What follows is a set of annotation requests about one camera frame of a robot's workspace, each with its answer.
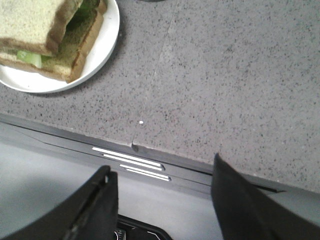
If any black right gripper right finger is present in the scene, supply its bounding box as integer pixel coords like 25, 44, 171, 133
211, 154, 320, 240

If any white round plate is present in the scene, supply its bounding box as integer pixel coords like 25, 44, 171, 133
0, 0, 120, 94

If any green lettuce leaf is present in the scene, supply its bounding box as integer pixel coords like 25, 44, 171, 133
16, 0, 99, 68

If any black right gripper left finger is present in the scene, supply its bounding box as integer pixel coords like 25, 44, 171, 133
4, 165, 118, 240

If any toasted bread slice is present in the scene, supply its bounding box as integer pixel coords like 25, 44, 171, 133
0, 0, 107, 83
0, 0, 83, 56

